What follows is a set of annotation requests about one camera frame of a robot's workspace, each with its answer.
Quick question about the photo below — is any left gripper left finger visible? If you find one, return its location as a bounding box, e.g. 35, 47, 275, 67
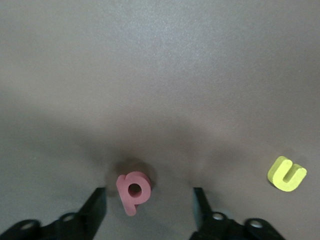
0, 186, 109, 240

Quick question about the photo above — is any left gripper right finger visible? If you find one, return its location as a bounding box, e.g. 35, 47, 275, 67
189, 186, 286, 240

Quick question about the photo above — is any pink foam letter p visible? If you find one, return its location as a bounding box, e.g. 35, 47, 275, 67
115, 171, 153, 217

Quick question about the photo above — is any yellow foam letter u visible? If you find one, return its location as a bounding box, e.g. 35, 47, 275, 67
267, 156, 308, 193

